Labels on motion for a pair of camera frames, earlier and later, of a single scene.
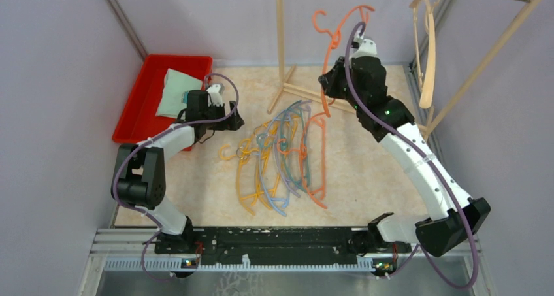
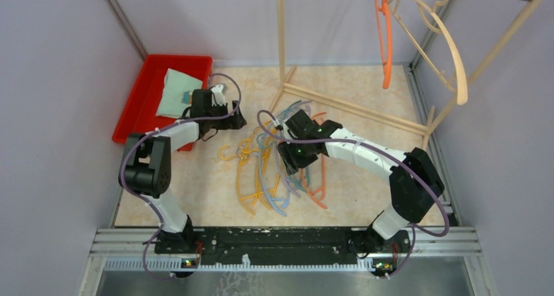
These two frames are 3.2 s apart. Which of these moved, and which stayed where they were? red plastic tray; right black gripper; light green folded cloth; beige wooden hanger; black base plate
Moved: beige wooden hanger; right black gripper
Stayed: black base plate; red plastic tray; light green folded cloth
